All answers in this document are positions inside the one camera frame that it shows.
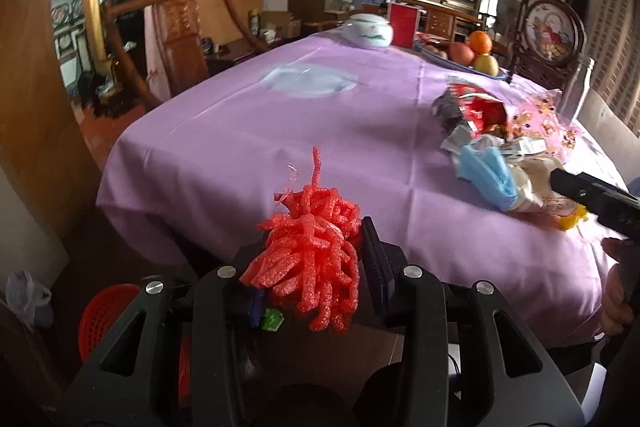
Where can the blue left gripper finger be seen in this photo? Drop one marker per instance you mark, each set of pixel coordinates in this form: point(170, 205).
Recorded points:
point(377, 267)

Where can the red foam fruit net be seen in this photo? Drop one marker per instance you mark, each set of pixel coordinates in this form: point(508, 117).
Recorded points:
point(309, 261)

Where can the pink floral plastic wrapper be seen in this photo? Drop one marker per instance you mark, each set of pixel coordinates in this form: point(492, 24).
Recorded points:
point(537, 118)

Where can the red plastic trash basket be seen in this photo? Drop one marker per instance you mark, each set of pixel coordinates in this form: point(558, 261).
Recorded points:
point(101, 313)

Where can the person's right hand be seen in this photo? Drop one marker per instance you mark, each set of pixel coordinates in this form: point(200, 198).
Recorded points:
point(616, 314)

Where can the yellow foam fruit net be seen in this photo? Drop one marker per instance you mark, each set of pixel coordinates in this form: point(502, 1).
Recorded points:
point(571, 221)

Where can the green crumpled wrapper on floor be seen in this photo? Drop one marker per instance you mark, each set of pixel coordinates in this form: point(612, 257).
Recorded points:
point(272, 319)

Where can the clear glass bottle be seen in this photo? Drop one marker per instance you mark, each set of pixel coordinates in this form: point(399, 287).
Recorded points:
point(575, 92)

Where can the blue face mask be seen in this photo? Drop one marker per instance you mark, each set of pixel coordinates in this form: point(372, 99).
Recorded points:
point(487, 170)

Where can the red snack wrapper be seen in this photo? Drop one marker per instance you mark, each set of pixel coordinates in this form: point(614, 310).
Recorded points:
point(472, 108)

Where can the round embroidered screen ornament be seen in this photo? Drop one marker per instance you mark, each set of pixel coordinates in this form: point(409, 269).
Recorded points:
point(549, 39)

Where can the yellow apple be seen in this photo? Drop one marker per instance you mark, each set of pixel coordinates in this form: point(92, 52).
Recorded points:
point(486, 64)

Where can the orange fruit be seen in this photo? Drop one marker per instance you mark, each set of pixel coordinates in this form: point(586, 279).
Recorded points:
point(480, 42)

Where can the purple tablecloth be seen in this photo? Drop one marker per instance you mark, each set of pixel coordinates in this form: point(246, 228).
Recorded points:
point(207, 164)

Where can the red apple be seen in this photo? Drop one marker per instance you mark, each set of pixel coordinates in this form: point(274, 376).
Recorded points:
point(461, 54)

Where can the blue fruit plate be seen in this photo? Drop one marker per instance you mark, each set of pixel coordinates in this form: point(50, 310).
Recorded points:
point(437, 55)

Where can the white ceramic lidded jar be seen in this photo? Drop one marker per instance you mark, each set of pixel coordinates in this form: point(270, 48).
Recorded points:
point(368, 31)

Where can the red gift box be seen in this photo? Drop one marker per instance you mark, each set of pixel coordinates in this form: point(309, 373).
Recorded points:
point(404, 20)

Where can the wooden armchair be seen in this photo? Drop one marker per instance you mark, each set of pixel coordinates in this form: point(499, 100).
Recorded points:
point(185, 59)

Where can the white plastic bag on floor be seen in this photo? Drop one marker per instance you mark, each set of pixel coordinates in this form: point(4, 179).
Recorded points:
point(29, 300)

